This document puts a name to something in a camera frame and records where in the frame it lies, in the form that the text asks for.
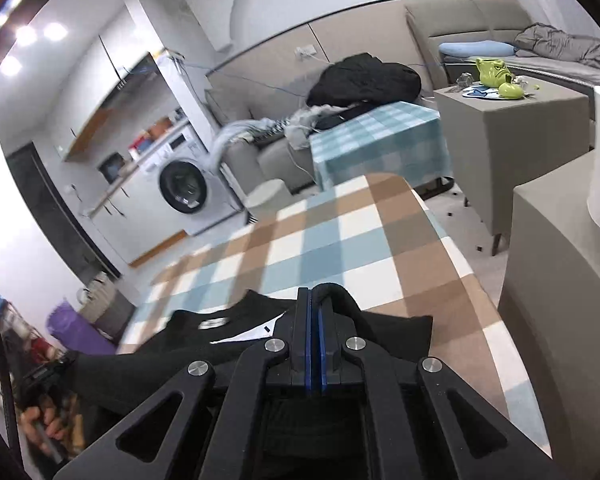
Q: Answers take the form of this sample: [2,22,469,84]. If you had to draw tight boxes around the white round stool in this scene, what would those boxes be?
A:
[244,180,292,221]

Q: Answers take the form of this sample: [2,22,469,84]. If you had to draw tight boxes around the blue pillow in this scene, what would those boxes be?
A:
[439,40,516,61]

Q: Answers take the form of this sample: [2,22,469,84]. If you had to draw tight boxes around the white washing machine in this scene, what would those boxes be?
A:
[142,120,248,236]

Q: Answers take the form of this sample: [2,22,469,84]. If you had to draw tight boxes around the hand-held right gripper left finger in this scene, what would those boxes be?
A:
[52,287,313,480]

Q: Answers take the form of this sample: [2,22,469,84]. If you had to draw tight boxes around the grey bedside cabinet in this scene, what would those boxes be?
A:
[497,152,600,461]
[432,80,591,256]

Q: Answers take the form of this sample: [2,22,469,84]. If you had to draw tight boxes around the range hood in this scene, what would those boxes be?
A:
[112,52,163,96]

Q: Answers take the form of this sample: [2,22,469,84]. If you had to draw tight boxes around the grey sofa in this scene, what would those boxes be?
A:
[205,75,431,196]

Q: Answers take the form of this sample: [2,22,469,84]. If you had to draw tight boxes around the grey blanket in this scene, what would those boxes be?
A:
[512,22,600,73]

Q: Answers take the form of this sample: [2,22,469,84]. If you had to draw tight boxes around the dark door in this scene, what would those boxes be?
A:
[5,142,123,281]

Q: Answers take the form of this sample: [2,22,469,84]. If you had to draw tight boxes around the shoe rack with shoes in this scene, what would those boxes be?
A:
[0,290,66,411]

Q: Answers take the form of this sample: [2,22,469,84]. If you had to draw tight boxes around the black knit sweater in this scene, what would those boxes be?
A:
[72,284,433,480]

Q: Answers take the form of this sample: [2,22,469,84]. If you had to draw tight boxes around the blue checked tablecloth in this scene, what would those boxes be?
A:
[307,101,453,193]

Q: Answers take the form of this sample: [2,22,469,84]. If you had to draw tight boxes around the brown checked tablecloth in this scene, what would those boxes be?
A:
[115,172,553,461]

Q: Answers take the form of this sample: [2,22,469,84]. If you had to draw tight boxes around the black cooking pot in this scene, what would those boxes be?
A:
[97,152,126,183]

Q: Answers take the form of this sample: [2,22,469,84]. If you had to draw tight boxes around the black cable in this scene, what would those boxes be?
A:
[0,280,23,461]

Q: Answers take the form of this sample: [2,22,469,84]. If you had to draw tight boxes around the white base cabinet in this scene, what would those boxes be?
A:
[87,160,188,266]

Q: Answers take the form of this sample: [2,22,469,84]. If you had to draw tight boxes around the woven laundry basket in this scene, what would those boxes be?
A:
[77,272,136,341]

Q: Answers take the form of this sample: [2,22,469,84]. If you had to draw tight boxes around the white wall cabinets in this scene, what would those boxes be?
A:
[50,2,151,161]

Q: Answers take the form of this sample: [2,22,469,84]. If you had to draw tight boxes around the grey padded headboard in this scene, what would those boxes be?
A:
[405,0,546,106]

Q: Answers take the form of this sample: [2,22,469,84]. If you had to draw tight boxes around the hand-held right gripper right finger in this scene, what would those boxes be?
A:
[312,305,571,480]

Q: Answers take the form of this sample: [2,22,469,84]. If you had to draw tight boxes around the green figurine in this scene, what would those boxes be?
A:
[475,56,526,99]

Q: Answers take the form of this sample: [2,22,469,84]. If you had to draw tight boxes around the houndstooth cushion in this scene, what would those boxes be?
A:
[265,115,296,136]

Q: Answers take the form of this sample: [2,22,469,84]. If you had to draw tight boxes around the purple bag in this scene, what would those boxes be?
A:
[47,300,116,356]

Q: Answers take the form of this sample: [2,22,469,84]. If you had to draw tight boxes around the white grey garment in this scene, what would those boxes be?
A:
[282,102,351,148]

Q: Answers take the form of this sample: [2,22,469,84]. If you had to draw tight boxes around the person's left hand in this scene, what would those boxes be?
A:
[19,392,73,456]

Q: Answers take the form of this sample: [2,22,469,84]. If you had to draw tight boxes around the grey hoodie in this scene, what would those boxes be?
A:
[207,117,271,171]

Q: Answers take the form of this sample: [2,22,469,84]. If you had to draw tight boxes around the black quilted jacket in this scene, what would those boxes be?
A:
[306,52,422,108]

